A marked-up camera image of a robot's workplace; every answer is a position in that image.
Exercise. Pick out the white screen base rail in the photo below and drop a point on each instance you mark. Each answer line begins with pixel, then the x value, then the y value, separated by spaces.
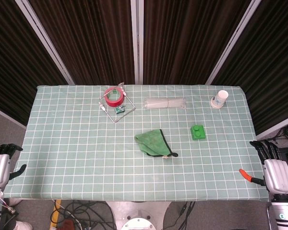
pixel 273 132

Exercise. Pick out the white shoe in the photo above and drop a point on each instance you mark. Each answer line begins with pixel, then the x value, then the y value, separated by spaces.
pixel 22 225

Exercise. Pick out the clear plastic bundle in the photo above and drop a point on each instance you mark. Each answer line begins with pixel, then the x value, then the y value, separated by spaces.
pixel 164 103

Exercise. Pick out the white paper cup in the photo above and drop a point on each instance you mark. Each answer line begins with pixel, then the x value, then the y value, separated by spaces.
pixel 218 100

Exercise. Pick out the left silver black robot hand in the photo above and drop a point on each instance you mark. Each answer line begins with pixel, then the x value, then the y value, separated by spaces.
pixel 0 167

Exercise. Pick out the yellow floor strip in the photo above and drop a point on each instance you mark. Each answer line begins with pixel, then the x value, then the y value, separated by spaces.
pixel 55 213

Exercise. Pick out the dark brown curtain panel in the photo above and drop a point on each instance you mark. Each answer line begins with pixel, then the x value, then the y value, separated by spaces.
pixel 91 40
pixel 182 40
pixel 273 62
pixel 12 60

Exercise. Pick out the green toy building block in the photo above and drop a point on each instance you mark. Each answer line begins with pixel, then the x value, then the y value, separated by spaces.
pixel 198 133

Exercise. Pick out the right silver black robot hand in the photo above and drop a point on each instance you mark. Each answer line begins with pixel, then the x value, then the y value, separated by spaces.
pixel 277 175

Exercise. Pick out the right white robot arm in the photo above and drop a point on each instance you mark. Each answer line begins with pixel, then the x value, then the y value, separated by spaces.
pixel 284 213

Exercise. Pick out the small green packet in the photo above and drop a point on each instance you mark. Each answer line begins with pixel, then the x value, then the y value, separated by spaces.
pixel 119 110

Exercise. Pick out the white screen frame post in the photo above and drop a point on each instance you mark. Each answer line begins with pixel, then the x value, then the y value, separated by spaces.
pixel 232 43
pixel 47 43
pixel 137 43

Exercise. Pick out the green checked tablecloth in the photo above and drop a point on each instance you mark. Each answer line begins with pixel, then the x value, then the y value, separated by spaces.
pixel 86 155

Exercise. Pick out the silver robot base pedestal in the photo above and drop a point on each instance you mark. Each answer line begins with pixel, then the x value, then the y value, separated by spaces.
pixel 138 213

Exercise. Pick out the red tape roll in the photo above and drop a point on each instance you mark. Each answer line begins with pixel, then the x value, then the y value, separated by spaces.
pixel 108 100

